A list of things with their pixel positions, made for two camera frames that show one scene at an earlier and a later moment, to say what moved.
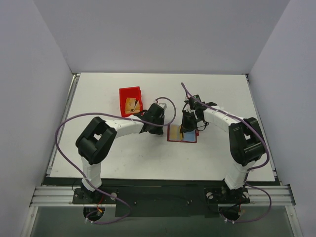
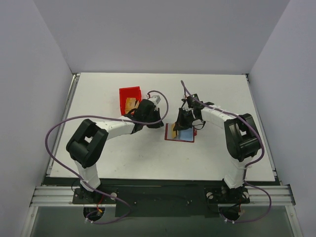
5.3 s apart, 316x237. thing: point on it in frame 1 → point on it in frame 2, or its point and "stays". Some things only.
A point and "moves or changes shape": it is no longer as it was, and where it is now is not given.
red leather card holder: [174, 135] stays
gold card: [180, 134] → [174, 132]
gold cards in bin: [132, 105] stays
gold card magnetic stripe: [175, 134] moves or changes shape
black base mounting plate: [162, 201] stays
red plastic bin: [130, 92] stays
